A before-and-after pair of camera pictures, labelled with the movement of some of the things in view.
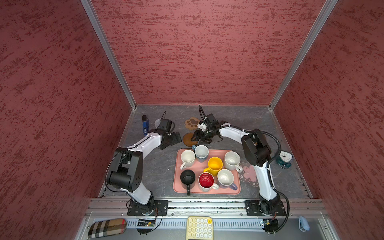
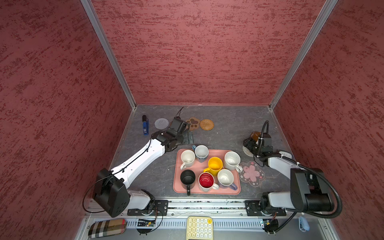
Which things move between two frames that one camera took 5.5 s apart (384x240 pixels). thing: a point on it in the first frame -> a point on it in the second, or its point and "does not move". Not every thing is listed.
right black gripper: x=196 y=133 -> x=248 y=143
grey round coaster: x=157 y=122 does not move
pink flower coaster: x=248 y=174 does not move
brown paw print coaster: x=192 y=123 does not move
